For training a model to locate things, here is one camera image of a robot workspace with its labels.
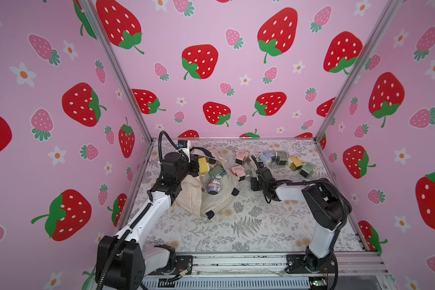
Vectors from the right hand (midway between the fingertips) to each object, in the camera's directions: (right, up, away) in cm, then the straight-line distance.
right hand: (253, 180), depth 99 cm
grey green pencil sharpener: (+18, +13, +5) cm, 22 cm away
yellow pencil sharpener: (+26, +9, +4) cm, 28 cm away
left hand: (-28, +15, -19) cm, 37 cm away
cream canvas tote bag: (-30, -5, -18) cm, 36 cm away
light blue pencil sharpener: (+9, +13, +8) cm, 18 cm away
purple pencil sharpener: (-21, -2, -10) cm, 24 cm away
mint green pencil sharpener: (+31, +6, 0) cm, 32 cm away
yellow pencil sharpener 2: (-28, +8, -4) cm, 29 cm away
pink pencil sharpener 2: (-8, +5, -1) cm, 9 cm away
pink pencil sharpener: (-6, +13, +5) cm, 15 cm away
